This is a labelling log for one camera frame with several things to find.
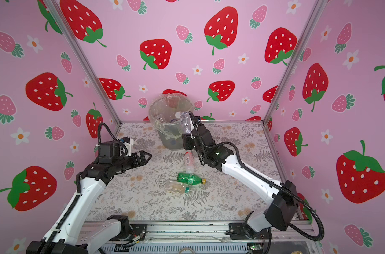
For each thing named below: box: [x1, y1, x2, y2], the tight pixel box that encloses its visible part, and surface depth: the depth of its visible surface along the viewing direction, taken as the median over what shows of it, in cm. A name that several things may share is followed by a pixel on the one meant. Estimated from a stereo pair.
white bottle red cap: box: [184, 151, 195, 175], surface depth 94 cm
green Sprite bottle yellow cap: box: [177, 172, 207, 186], surface depth 89 cm
